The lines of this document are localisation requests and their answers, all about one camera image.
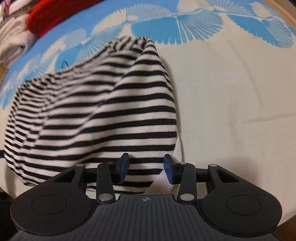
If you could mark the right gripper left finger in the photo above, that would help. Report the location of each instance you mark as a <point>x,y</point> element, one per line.
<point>107,174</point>

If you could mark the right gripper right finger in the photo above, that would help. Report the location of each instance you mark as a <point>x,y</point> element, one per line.
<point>186,175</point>

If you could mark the black white striped garment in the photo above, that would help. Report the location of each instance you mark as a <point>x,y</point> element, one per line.
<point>119,100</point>

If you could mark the blue white patterned bedspread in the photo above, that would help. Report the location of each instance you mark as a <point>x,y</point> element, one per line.
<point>232,64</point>

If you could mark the cream folded blanket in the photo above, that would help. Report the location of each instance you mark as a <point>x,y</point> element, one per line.
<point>16,39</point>

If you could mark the red folded blanket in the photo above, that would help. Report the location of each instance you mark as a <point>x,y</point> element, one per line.
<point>47,14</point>

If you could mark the folded white linens stack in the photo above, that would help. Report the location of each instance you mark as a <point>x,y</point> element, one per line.
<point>10,9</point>

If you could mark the wooden bed frame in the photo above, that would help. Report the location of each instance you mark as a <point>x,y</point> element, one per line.
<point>286,8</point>

